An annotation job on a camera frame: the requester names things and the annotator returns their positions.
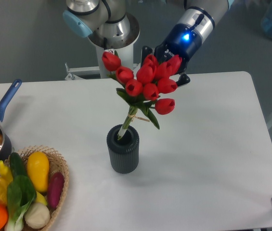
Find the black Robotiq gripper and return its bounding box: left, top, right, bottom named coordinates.
left=141, top=24, right=202, bottom=87

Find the woven wicker basket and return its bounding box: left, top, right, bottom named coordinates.
left=0, top=144, right=70, bottom=231

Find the dark grey ribbed vase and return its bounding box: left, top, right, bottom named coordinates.
left=106, top=125, right=140, bottom=174

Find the beige garlic bulb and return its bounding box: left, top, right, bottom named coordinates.
left=25, top=203, right=50, bottom=229

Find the purple eggplant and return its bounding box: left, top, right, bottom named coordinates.
left=47, top=172, right=65, bottom=209

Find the dark green cucumber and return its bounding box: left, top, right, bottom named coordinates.
left=9, top=152, right=28, bottom=178

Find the yellow squash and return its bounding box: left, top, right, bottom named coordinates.
left=27, top=152, right=50, bottom=193

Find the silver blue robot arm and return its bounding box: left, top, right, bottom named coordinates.
left=63, top=0, right=233, bottom=78

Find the small yellow pepper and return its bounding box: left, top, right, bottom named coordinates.
left=0, top=160, right=13, bottom=184

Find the red tulip bouquet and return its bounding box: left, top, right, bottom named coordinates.
left=102, top=51, right=182, bottom=140

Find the green bok choy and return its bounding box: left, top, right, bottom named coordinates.
left=4, top=175, right=36, bottom=231

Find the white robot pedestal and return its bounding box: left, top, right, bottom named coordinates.
left=89, top=13, right=140, bottom=69

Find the yellow banana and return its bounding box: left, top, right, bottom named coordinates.
left=35, top=192, right=48, bottom=206

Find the white metal base frame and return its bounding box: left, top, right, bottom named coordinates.
left=64, top=60, right=146, bottom=81

